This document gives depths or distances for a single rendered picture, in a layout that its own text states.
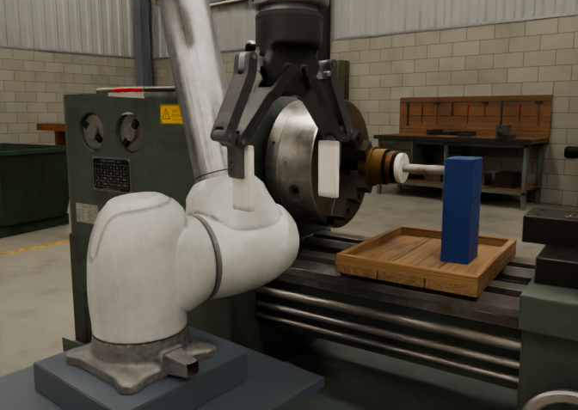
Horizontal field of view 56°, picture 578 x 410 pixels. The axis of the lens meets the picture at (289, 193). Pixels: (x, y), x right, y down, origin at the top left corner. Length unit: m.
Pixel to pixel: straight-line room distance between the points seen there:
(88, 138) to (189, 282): 0.77
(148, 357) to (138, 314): 0.07
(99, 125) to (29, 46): 10.50
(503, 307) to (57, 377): 0.77
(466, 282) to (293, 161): 0.45
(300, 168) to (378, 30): 7.96
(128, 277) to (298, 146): 0.54
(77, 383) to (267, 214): 0.41
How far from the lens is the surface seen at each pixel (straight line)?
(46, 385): 1.00
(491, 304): 1.09
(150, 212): 0.85
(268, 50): 0.59
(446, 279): 1.09
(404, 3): 8.91
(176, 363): 0.88
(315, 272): 1.22
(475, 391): 1.46
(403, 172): 1.27
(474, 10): 8.42
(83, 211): 1.60
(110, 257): 0.85
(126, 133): 1.43
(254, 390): 0.95
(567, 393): 0.98
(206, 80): 1.03
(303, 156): 1.21
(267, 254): 0.96
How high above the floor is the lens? 1.21
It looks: 9 degrees down
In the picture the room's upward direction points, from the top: straight up
